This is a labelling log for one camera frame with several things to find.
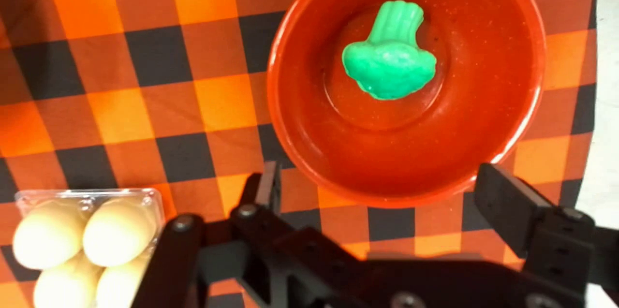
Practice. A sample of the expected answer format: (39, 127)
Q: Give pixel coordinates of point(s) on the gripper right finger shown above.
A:
(537, 221)

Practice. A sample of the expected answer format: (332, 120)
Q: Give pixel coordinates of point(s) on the red bowl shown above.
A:
(411, 80)

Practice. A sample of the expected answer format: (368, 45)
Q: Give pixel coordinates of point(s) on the orange black checkered cloth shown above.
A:
(145, 80)

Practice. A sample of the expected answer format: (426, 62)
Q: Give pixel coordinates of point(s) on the green toy broccoli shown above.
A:
(389, 59)

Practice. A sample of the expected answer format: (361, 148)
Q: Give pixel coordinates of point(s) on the clear plastic egg tray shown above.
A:
(87, 230)

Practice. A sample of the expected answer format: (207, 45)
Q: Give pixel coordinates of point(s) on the cream toy egg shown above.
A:
(65, 284)
(118, 230)
(118, 284)
(48, 235)

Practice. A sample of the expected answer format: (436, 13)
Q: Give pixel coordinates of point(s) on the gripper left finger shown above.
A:
(251, 245)

